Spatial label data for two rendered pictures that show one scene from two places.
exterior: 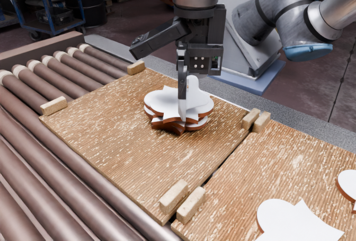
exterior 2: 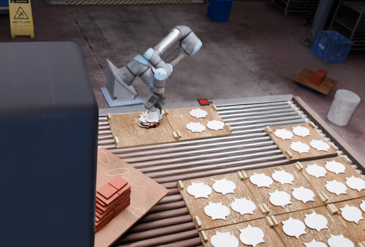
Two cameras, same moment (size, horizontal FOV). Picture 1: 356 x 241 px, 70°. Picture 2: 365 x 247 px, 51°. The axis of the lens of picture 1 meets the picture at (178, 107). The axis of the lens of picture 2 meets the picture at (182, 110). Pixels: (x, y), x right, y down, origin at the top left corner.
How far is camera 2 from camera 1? 2.30 m
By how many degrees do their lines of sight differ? 53
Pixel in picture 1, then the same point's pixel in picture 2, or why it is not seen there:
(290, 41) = (151, 82)
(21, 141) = (123, 154)
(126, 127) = (142, 133)
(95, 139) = (141, 139)
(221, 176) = (174, 127)
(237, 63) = (127, 95)
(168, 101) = (150, 118)
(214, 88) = (137, 109)
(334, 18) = not seen: hidden behind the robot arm
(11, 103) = not seen: hidden behind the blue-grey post
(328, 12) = not seen: hidden behind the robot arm
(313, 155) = (182, 113)
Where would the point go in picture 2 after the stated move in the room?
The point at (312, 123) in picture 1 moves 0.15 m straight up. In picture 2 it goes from (171, 105) to (174, 88)
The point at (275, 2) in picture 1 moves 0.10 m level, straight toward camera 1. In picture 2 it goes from (138, 69) to (146, 76)
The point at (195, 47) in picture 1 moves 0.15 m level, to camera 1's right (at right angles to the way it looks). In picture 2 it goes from (161, 100) to (172, 91)
